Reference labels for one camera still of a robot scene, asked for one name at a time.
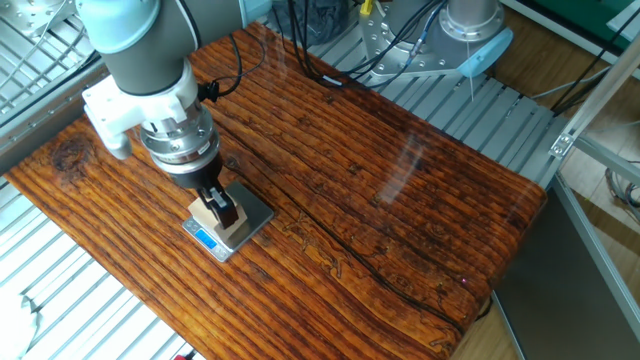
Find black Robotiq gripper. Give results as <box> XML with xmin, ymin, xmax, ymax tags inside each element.
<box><xmin>169</xmin><ymin>152</ymin><xmax>240</xmax><ymax>230</ymax></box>

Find light wooden block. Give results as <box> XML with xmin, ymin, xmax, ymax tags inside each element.
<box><xmin>188</xmin><ymin>196</ymin><xmax>250</xmax><ymax>246</ymax></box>

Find silver digital pocket scale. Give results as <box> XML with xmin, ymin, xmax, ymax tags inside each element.
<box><xmin>181</xmin><ymin>179</ymin><xmax>276</xmax><ymax>264</ymax></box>

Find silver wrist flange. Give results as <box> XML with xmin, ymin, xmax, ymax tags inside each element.
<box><xmin>138</xmin><ymin>102</ymin><xmax>222</xmax><ymax>175</ymax></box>

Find wood grain table board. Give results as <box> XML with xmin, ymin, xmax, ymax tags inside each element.
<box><xmin>4</xmin><ymin>22</ymin><xmax>549</xmax><ymax>360</ymax></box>

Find dark grey cloth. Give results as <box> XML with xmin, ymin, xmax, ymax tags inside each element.
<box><xmin>272</xmin><ymin>0</ymin><xmax>351</xmax><ymax>46</ymax></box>

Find silver perforated plate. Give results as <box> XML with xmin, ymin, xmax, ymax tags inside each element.
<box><xmin>0</xmin><ymin>0</ymin><xmax>76</xmax><ymax>39</ymax></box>

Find white zip tie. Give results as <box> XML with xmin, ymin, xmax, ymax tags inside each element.
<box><xmin>463</xmin><ymin>37</ymin><xmax>476</xmax><ymax>103</ymax></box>

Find grey metal side panel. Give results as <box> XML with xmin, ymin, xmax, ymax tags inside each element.
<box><xmin>492</xmin><ymin>174</ymin><xmax>640</xmax><ymax>360</ymax></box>

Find black cable with plug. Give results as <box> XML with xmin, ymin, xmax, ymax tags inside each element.
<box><xmin>197</xmin><ymin>32</ymin><xmax>269</xmax><ymax>104</ymax></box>

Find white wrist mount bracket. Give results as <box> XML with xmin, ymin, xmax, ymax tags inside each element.
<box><xmin>82</xmin><ymin>59</ymin><xmax>202</xmax><ymax>161</ymax></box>

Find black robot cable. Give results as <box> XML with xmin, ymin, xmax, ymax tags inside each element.
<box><xmin>272</xmin><ymin>0</ymin><xmax>451</xmax><ymax>91</ymax></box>

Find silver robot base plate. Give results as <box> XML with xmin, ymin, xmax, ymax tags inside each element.
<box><xmin>359</xmin><ymin>0</ymin><xmax>469</xmax><ymax>86</ymax></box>

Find grey floor cable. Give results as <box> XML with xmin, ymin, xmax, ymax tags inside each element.
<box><xmin>529</xmin><ymin>64</ymin><xmax>614</xmax><ymax>101</ymax></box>

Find aluminium frame beam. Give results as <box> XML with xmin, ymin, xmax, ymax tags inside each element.
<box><xmin>549</xmin><ymin>172</ymin><xmax>640</xmax><ymax>346</ymax></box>
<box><xmin>574</xmin><ymin>135</ymin><xmax>640</xmax><ymax>187</ymax></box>

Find aluminium frame post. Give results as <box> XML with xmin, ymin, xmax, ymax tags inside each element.
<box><xmin>548</xmin><ymin>29</ymin><xmax>640</xmax><ymax>161</ymax></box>

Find coiled grey cables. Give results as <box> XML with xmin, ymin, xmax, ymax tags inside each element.
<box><xmin>603</xmin><ymin>162</ymin><xmax>640</xmax><ymax>224</ymax></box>

